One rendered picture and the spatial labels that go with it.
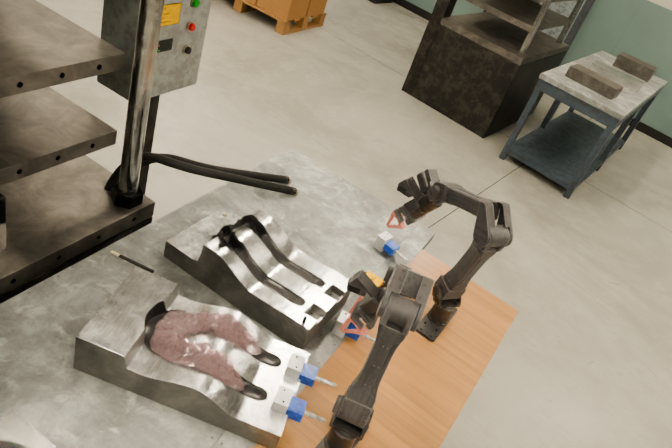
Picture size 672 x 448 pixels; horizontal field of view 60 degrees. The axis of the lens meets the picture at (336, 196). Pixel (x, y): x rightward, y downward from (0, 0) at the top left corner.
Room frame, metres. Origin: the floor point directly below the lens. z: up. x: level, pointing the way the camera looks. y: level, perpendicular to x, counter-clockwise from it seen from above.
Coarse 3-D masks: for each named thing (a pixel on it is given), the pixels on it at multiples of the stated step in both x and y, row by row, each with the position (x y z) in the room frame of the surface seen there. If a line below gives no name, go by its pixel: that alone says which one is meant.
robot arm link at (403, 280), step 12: (396, 264) 1.06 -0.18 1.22; (396, 276) 1.02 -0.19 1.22; (408, 276) 1.05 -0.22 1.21; (420, 276) 1.06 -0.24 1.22; (396, 288) 1.00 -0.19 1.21; (408, 288) 1.04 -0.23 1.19; (420, 288) 1.01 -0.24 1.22; (384, 300) 0.97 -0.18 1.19; (420, 300) 0.99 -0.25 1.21; (420, 312) 0.97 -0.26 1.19
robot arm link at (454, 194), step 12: (444, 192) 1.57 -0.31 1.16; (456, 192) 1.55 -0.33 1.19; (468, 192) 1.54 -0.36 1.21; (456, 204) 1.53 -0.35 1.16; (468, 204) 1.49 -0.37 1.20; (480, 204) 1.43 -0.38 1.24; (492, 204) 1.43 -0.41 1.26; (504, 204) 1.46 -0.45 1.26; (480, 216) 1.41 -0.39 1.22; (492, 216) 1.41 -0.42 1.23; (504, 216) 1.43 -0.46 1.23; (480, 228) 1.39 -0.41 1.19; (480, 240) 1.38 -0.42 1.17
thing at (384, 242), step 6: (384, 234) 1.70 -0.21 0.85; (390, 234) 1.71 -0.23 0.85; (378, 240) 1.68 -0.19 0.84; (384, 240) 1.67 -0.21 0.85; (390, 240) 1.70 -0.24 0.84; (378, 246) 1.67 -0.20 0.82; (384, 246) 1.67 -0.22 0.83; (390, 246) 1.66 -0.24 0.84; (396, 246) 1.67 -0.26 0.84; (390, 252) 1.65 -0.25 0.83; (396, 252) 1.66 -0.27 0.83; (402, 258) 1.64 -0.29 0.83
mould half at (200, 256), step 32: (224, 224) 1.43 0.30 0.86; (192, 256) 1.24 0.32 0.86; (224, 256) 1.21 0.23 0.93; (256, 256) 1.29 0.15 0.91; (288, 256) 1.36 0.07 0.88; (224, 288) 1.19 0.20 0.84; (256, 288) 1.19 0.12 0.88; (288, 288) 1.23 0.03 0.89; (320, 288) 1.27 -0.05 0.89; (256, 320) 1.15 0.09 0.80; (288, 320) 1.12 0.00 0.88
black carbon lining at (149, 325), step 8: (160, 304) 0.99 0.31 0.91; (152, 312) 0.97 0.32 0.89; (160, 312) 1.00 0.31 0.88; (152, 320) 0.97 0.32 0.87; (152, 328) 0.95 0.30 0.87; (264, 352) 1.01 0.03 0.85; (264, 360) 0.99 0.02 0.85; (272, 360) 1.00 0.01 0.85; (280, 360) 1.01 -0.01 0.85; (248, 384) 0.91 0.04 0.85; (240, 392) 0.87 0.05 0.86; (248, 392) 0.89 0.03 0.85; (256, 392) 0.90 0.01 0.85; (264, 392) 0.90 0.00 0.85; (256, 400) 0.87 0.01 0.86
